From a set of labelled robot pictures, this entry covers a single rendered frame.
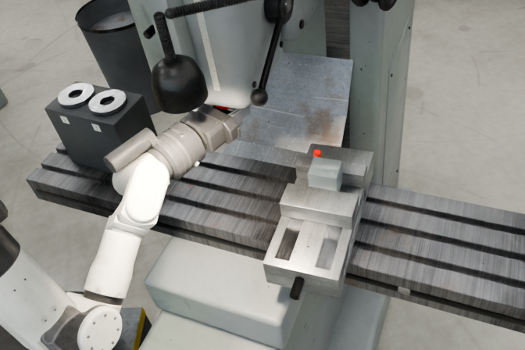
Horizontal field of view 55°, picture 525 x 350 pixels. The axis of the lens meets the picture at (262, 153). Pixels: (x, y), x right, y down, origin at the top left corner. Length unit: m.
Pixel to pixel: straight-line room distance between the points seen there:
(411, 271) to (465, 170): 1.63
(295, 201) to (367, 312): 0.94
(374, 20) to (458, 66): 2.13
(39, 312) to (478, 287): 0.76
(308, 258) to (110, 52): 2.16
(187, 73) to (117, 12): 2.64
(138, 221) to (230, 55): 0.31
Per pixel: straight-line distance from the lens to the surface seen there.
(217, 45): 0.81
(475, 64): 3.37
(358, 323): 1.87
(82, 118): 1.26
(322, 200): 1.02
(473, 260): 1.09
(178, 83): 0.65
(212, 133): 0.94
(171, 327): 1.27
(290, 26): 0.98
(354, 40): 1.27
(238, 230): 1.13
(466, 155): 2.73
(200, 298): 1.15
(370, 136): 1.45
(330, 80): 1.32
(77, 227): 2.69
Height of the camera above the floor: 1.86
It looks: 43 degrees down
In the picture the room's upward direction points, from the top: 10 degrees counter-clockwise
